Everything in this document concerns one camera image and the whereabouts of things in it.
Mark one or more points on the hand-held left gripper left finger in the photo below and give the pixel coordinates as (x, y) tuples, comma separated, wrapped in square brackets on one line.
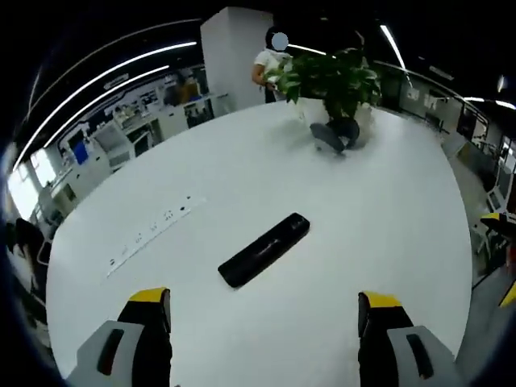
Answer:
[(123, 354)]

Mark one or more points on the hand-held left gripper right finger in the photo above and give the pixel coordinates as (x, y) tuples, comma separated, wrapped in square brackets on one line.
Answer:
[(399, 354)]

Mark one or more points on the black remote control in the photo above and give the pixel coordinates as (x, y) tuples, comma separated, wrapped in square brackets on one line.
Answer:
[(264, 250)]

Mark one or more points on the flush table socket strip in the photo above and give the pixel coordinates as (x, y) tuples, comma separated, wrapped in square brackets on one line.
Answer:
[(157, 237)]

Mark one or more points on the blue storage bin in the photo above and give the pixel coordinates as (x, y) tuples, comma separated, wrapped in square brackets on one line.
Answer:
[(80, 154)]

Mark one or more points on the grey mesh office chair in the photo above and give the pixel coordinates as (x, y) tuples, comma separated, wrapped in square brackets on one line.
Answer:
[(113, 147)]

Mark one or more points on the green potted plant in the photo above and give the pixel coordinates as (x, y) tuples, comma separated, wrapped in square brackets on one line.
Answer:
[(334, 80)]

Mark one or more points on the row of white cabinets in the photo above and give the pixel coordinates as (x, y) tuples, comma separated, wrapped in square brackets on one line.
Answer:
[(161, 121)]

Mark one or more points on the ceiling light strip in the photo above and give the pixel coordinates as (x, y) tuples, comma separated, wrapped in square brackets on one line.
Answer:
[(101, 80), (109, 94)]

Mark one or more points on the white square pillar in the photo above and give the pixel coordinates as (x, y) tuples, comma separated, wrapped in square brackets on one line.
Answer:
[(230, 56)]

